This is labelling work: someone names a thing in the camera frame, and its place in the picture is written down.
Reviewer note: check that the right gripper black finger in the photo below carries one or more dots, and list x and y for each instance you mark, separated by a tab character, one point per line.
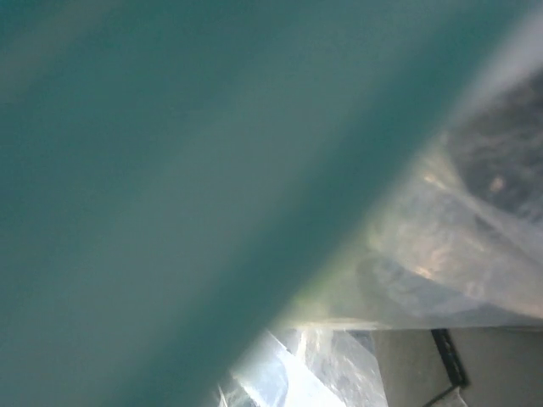
461	367

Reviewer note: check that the clear zip top bag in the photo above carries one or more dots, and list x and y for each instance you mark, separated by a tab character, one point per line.
174	172

